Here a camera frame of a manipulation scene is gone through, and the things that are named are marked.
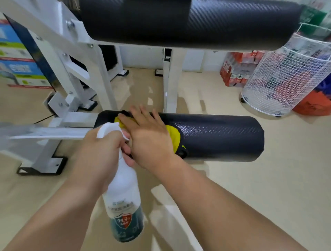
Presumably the person's right hand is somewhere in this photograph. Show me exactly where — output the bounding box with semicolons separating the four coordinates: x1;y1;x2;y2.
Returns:
118;104;183;173

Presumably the person's left hand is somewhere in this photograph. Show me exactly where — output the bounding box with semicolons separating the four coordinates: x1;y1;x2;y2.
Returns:
68;125;136;195

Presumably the yellow cleaning cloth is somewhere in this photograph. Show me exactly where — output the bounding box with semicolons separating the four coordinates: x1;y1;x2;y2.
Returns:
114;111;187;159

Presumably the white spray bottle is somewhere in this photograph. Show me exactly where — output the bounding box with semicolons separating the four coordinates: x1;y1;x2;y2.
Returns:
96;122;144;243

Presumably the person's left forearm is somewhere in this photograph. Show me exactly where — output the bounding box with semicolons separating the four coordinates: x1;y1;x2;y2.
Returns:
3;179;107;251

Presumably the person's right forearm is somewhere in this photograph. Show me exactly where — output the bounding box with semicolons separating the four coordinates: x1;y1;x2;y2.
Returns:
152;154;309;251

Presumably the black foam roller pad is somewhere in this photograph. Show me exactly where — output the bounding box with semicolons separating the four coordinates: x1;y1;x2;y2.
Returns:
93;111;265;163

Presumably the pack of red-label bottles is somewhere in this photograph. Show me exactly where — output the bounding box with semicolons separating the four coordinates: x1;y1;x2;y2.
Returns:
220;51;266;88

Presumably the large black padded cushion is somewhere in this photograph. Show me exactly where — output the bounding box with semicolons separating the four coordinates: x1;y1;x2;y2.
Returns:
78;0;304;51

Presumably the blue and white cardboard box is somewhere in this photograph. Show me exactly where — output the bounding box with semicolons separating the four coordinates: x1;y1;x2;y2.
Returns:
0;58;54;90
0;19;35;62

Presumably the orange bag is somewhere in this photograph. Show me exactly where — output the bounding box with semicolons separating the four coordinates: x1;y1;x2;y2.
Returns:
292;89;331;116

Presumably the blue bag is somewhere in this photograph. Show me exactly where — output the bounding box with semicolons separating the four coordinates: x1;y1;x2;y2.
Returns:
317;74;331;99

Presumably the green carton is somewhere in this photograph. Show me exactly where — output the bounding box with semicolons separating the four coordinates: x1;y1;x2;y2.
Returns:
300;5;329;27

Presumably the white metal gym machine frame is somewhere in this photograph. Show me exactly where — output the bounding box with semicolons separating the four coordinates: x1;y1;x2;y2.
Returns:
0;0;205;176

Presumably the black cable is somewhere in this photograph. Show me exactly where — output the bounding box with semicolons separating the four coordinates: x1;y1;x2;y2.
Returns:
34;114;56;125

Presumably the white wire mesh basket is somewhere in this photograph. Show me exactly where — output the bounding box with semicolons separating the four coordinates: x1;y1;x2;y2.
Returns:
241;23;331;117

